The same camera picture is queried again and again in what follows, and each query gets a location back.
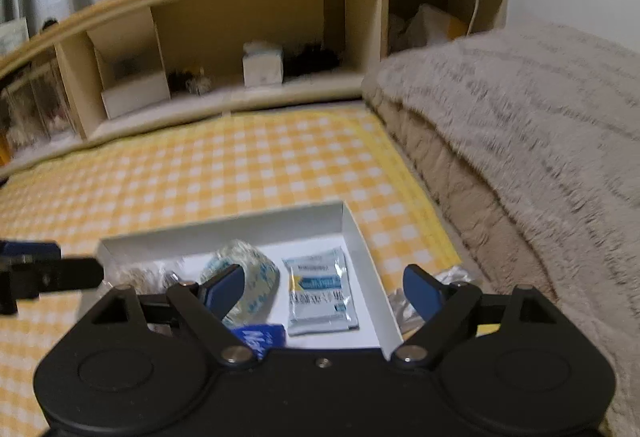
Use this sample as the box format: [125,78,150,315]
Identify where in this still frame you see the cream wooden headboard shelf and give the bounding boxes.
[0,0,512,178]

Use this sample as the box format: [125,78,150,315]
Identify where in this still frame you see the white cardboard box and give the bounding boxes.
[96,200,405,363]

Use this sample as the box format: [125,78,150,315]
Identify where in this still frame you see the blue tissue pack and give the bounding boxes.
[227,323,287,361]

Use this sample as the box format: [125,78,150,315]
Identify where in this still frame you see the white plastic bag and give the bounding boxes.
[390,4,469,54]

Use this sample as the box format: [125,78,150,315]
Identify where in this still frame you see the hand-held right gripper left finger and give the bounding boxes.
[87,263,257,369]

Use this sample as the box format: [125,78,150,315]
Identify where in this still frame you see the clear bag of rubber bands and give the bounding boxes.
[106,262,174,299]

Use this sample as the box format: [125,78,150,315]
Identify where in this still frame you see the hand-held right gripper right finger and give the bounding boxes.
[390,263,557,370]

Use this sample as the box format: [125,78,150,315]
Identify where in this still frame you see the clear shoe boxes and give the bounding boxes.
[0,59,82,154]

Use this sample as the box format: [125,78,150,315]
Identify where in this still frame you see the bundle of beige rope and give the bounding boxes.
[184,69,222,96]

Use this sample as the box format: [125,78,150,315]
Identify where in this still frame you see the white cable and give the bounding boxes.
[466,0,482,36]

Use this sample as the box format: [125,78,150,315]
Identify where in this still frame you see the white blue sachet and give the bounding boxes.
[281,251,361,337]

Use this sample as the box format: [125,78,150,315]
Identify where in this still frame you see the black fluffy item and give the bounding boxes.
[284,42,344,79]

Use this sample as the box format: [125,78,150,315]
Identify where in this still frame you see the white tissue box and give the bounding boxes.
[242,42,285,89]

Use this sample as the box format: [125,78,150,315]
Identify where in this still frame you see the white box on shelf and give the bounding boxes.
[100,69,172,120]

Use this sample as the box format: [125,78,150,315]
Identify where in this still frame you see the beige fluffy blanket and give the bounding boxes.
[360,19,640,437]

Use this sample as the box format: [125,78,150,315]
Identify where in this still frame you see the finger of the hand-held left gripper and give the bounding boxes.
[0,239,107,316]

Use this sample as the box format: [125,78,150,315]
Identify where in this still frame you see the roll of clear tape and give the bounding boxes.
[199,239,281,331]

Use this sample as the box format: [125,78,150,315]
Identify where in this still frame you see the yellow checked bed sheet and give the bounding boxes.
[0,104,463,437]

